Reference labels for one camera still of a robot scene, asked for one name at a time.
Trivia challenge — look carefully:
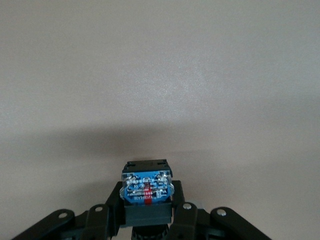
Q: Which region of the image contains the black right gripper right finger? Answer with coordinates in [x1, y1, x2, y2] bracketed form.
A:
[166, 179, 272, 240]

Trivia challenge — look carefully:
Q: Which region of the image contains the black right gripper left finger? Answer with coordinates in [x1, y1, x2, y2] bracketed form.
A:
[11, 181, 126, 240]

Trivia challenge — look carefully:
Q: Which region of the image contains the push button with blue block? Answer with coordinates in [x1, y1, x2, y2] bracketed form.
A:
[119, 159, 176, 240]

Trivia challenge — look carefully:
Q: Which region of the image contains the brown table cover mat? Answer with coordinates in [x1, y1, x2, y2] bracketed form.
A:
[0, 0, 320, 240]

